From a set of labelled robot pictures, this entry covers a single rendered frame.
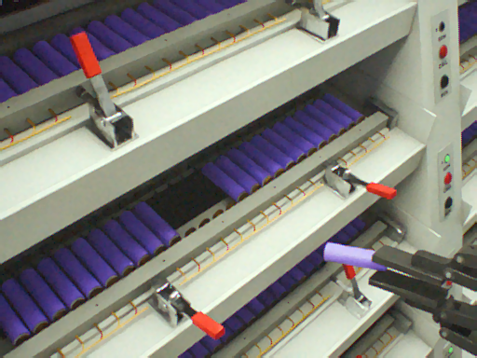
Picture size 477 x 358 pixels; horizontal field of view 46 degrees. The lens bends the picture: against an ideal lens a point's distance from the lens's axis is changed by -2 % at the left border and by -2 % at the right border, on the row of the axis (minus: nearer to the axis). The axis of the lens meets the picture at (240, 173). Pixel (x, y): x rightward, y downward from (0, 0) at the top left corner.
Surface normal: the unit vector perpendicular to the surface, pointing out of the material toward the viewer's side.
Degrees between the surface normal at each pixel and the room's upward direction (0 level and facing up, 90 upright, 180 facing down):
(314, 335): 22
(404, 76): 90
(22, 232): 112
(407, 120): 90
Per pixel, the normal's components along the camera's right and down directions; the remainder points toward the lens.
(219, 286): 0.07, -0.71
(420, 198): -0.72, 0.45
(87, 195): 0.69, 0.54
